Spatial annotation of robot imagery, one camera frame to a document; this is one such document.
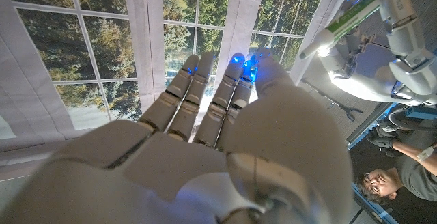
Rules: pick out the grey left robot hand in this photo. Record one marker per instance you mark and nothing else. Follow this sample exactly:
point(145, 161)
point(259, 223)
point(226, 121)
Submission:
point(406, 39)

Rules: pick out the person's black gloved hand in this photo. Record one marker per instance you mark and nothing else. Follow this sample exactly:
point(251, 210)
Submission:
point(382, 138)

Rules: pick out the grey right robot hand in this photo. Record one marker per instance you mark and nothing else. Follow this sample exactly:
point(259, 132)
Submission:
point(191, 162)

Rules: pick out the white green marker body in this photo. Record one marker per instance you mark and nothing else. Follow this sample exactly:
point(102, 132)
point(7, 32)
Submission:
point(348, 20)

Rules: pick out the person's bare forearm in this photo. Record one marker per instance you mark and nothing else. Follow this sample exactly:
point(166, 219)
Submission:
point(409, 152)

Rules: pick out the person in grey shirt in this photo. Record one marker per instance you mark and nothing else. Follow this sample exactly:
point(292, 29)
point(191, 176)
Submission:
point(416, 179)

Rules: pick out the printed window forest backdrop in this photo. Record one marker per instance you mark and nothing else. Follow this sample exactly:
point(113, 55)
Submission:
point(85, 46)

